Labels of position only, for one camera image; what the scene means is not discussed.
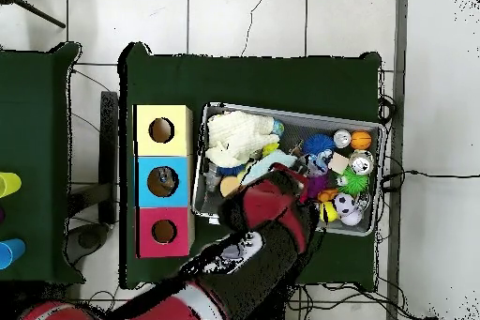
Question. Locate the orange round foam ball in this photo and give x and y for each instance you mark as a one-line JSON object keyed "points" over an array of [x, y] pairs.
{"points": [[228, 186]]}

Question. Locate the green spiky toy with eyes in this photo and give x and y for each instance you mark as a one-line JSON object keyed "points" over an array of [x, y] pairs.
{"points": [[354, 182]]}

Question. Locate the blue spiky toy with eyes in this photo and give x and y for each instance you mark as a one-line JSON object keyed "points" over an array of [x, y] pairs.
{"points": [[318, 143]]}

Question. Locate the black tripod leg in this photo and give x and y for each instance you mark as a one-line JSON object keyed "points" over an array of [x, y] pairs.
{"points": [[37, 12]]}

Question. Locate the orange toy basketball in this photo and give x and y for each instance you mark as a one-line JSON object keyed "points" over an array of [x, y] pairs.
{"points": [[361, 140]]}

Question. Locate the blue plastic cup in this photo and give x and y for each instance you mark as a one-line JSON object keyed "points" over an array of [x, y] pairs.
{"points": [[11, 253]]}

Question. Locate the white and black soccer ball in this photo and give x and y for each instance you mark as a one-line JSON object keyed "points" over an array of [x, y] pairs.
{"points": [[345, 203]]}

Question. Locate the dark green table cloth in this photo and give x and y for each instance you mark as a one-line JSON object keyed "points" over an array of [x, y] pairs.
{"points": [[262, 87]]}

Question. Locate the white baseball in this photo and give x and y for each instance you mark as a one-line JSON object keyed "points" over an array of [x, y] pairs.
{"points": [[352, 218]]}

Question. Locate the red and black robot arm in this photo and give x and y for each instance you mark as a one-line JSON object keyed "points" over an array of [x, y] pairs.
{"points": [[262, 203]]}

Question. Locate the wooden box with three holes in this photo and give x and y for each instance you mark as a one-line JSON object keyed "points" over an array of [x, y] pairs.
{"points": [[176, 140]]}

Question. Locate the small wooden cube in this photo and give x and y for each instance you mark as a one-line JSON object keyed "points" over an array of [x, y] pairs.
{"points": [[338, 163]]}

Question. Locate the purple spiky ball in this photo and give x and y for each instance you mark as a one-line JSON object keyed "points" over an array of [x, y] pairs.
{"points": [[318, 185]]}

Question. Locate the yellow plastic cup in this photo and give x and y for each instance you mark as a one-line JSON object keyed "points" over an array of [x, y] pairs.
{"points": [[9, 184]]}

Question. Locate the crushed clear plastic bottle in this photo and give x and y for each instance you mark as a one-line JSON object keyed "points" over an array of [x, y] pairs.
{"points": [[164, 179]]}

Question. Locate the green cloth side table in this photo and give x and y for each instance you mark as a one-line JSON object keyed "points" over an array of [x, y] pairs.
{"points": [[33, 128]]}

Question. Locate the cream yellow waffle cloth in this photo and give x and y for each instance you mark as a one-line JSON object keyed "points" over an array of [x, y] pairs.
{"points": [[236, 132]]}

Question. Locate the mint green waffle cloth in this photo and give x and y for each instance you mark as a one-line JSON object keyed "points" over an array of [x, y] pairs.
{"points": [[266, 160]]}

